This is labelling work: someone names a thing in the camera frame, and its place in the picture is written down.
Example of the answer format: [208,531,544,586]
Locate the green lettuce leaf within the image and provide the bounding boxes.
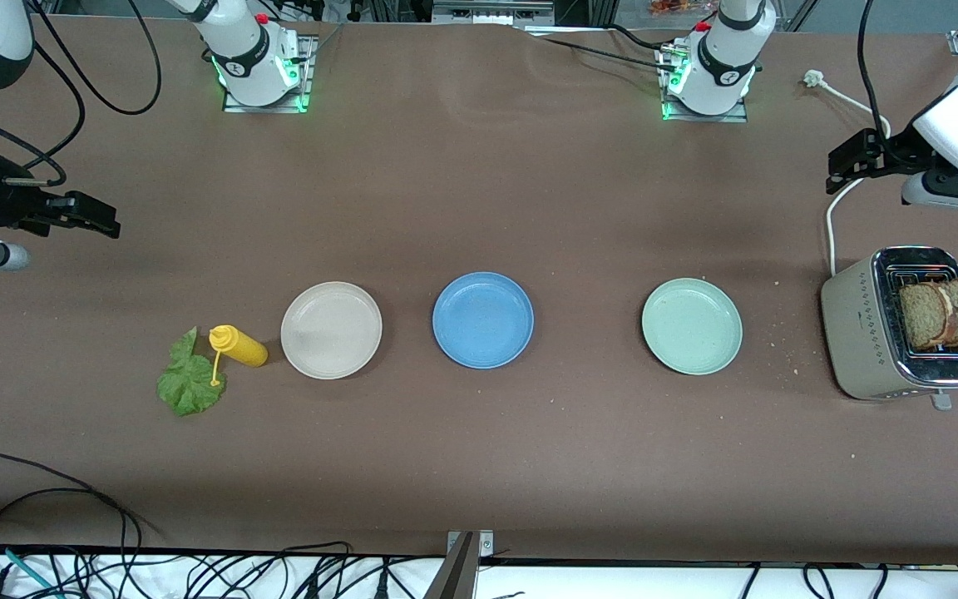
[156,327,228,418]

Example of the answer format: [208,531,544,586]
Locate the yellow mustard squeeze bottle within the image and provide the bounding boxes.
[209,324,269,388]

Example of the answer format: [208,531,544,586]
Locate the pale green plate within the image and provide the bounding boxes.
[641,278,743,376]

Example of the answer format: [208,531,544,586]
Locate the beige plate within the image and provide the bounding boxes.
[280,281,383,380]

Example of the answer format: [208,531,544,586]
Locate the blue plate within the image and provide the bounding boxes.
[432,272,535,370]

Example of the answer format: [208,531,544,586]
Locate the beige chrome toaster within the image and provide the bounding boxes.
[820,245,958,410]

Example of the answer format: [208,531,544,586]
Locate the grey metal box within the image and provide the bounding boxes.
[433,0,555,26]

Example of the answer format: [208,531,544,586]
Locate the white toaster power cord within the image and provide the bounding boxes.
[803,70,892,275]

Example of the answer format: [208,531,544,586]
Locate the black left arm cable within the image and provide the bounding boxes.
[857,0,892,139]

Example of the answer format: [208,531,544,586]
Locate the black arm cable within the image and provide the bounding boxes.
[857,0,892,139]
[0,0,162,189]

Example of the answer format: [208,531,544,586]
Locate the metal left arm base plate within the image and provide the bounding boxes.
[659,46,750,124]

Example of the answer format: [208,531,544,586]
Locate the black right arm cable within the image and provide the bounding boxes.
[0,0,162,189]

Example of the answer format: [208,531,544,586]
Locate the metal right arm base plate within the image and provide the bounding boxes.
[223,35,315,114]

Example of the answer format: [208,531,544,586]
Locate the teal cable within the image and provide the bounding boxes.
[0,541,57,598]

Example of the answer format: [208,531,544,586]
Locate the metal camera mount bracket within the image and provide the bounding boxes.
[425,530,495,599]

